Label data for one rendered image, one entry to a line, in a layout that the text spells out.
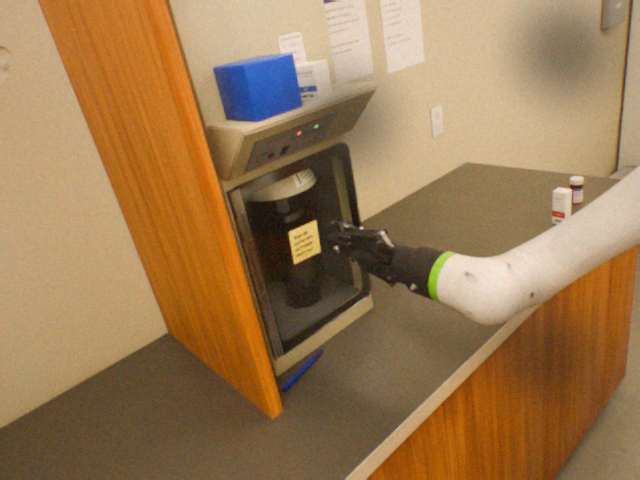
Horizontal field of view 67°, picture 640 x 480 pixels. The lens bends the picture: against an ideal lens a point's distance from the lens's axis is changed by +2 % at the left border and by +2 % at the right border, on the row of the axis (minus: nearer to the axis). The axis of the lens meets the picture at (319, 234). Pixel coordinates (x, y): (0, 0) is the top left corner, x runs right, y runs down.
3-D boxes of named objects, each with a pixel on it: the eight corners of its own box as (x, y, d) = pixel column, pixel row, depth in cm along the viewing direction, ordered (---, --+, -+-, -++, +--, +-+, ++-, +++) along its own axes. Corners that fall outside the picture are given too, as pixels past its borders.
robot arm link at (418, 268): (421, 274, 81) (430, 314, 86) (460, 236, 87) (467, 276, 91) (393, 265, 85) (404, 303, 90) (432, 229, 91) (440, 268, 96)
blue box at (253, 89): (225, 120, 85) (211, 67, 82) (270, 105, 91) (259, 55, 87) (257, 122, 78) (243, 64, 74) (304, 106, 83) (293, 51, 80)
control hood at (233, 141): (220, 180, 88) (204, 126, 84) (345, 129, 106) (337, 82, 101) (255, 189, 80) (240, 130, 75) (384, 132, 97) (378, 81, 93)
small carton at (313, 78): (296, 100, 90) (289, 67, 88) (310, 94, 94) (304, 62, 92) (319, 98, 88) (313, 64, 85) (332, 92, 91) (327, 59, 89)
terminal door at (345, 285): (275, 358, 106) (228, 189, 89) (370, 293, 122) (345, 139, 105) (277, 359, 105) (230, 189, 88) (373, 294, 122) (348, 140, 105)
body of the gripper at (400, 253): (433, 274, 94) (397, 262, 101) (426, 238, 90) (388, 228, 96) (410, 297, 90) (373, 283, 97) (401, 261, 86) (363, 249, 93)
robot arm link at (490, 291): (507, 274, 71) (497, 343, 74) (546, 260, 79) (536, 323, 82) (428, 251, 81) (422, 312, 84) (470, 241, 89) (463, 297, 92)
